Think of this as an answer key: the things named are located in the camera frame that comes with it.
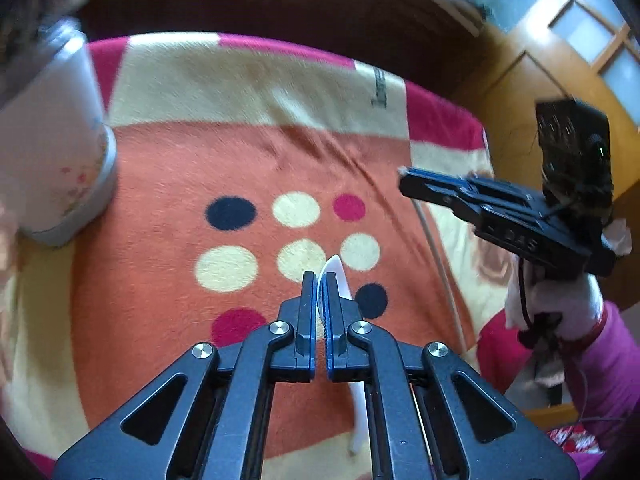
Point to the person's right hand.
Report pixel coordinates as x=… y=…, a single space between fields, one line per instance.
x=565 y=295

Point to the person's right forearm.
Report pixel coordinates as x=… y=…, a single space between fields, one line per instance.
x=610 y=375

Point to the dark wooden cabinet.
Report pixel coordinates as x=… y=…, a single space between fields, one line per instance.
x=275 y=0

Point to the wooden door with glass panes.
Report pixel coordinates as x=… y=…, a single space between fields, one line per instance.
x=575 y=50

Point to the red floral cloth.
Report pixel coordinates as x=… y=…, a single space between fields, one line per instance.
x=575 y=441

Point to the white cup with cartoon print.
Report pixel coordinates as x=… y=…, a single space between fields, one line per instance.
x=50 y=135

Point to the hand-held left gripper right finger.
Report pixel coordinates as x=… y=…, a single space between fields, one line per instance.
x=331 y=310

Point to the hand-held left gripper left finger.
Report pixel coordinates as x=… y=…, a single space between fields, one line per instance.
x=311 y=310

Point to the white plastic spoon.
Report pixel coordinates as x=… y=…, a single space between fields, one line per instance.
x=339 y=272

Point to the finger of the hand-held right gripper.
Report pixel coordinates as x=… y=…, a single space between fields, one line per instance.
x=435 y=187

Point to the printed fleece blanket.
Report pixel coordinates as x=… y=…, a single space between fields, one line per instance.
x=250 y=135

